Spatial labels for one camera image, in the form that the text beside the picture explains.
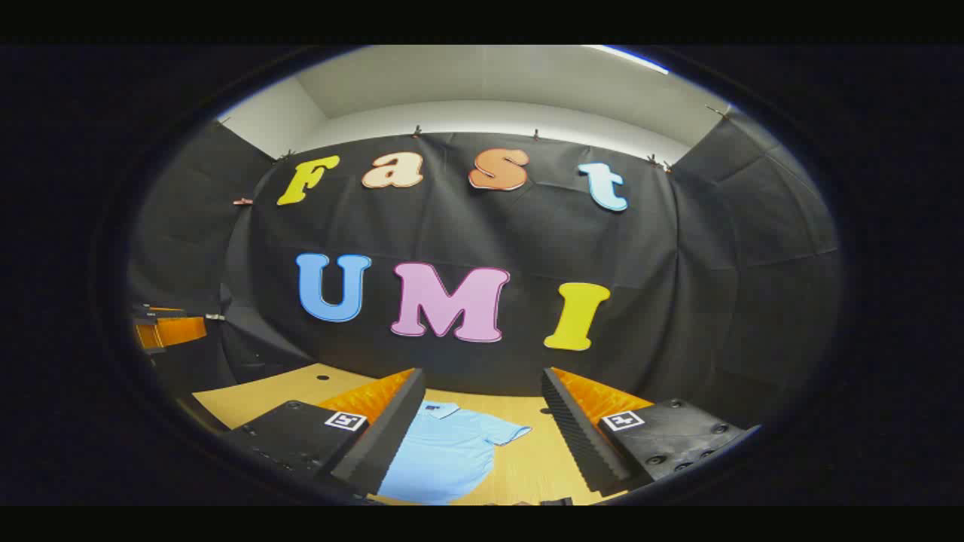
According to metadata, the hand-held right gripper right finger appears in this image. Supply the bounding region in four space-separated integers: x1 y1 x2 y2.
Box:
542 367 760 496

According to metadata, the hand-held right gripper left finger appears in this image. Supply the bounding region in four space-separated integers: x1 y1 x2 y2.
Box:
224 367 427 498

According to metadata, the ceiling light strip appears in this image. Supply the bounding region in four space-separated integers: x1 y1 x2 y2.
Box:
584 45 671 76

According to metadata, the light blue T-shirt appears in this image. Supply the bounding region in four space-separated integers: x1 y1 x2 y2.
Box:
377 401 533 505

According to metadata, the black backdrop cloth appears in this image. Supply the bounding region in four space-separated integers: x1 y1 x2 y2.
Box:
127 111 843 430

